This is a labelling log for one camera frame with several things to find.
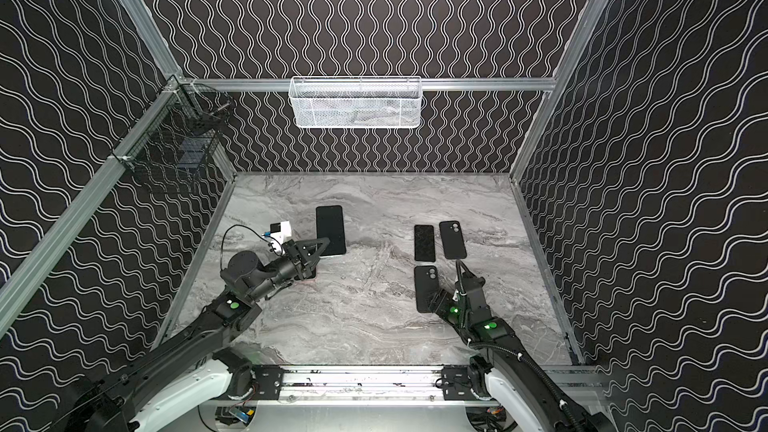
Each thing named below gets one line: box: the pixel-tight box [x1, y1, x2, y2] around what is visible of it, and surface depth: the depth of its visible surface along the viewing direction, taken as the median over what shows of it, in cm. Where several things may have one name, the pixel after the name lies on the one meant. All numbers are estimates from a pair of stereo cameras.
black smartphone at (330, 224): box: [316, 205, 347, 257], surface depth 76 cm
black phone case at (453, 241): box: [439, 220, 467, 259], surface depth 104 cm
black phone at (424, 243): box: [414, 225, 436, 262], surface depth 103 cm
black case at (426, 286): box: [414, 266, 439, 313], surface depth 94 cm
